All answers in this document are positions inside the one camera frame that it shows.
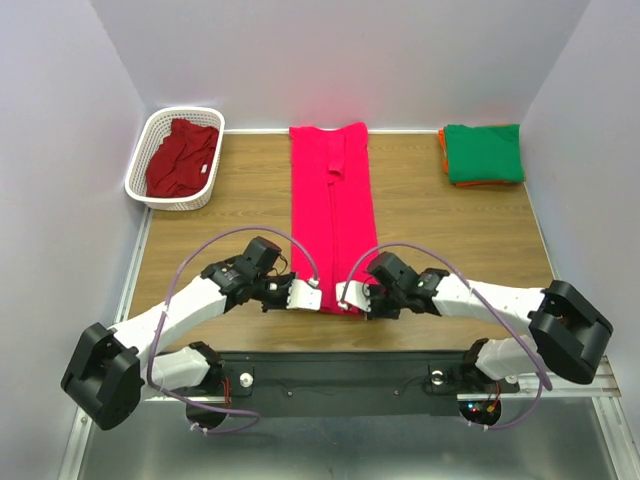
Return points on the folded green t shirt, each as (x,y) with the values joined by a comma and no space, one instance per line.
(482,152)

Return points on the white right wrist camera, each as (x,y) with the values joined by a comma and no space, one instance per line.
(354,296)

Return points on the white perforated plastic basket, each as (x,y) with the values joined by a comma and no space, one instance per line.
(155,130)

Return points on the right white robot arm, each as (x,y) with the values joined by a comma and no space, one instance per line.
(556,328)

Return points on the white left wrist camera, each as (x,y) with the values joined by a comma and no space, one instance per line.
(304,295)

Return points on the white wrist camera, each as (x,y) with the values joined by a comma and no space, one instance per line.
(354,296)
(304,295)

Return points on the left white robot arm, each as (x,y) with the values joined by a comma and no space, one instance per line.
(112,369)

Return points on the folded orange t shirt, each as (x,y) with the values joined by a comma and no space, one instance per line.
(442,145)

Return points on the dark red t shirt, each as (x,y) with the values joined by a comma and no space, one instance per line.
(181,164)

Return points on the bright pink t shirt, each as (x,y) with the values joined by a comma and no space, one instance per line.
(332,213)

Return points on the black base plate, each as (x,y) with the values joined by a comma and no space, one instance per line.
(365,383)

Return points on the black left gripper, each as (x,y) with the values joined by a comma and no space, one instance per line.
(286,278)

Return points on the aluminium frame rail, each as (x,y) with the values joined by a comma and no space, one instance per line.
(82,424)

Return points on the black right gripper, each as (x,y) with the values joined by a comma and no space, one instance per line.
(375,309)

